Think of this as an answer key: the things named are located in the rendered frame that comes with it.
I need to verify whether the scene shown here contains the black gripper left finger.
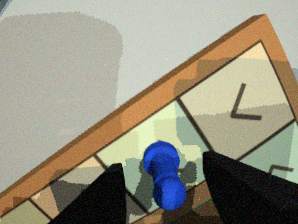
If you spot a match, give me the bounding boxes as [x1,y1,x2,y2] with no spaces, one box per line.
[47,163,126,224]

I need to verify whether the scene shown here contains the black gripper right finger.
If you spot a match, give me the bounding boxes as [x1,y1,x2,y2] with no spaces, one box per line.
[202,151,298,224]

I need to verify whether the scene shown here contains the blue pawn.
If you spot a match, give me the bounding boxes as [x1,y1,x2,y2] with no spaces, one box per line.
[144,141,188,210]

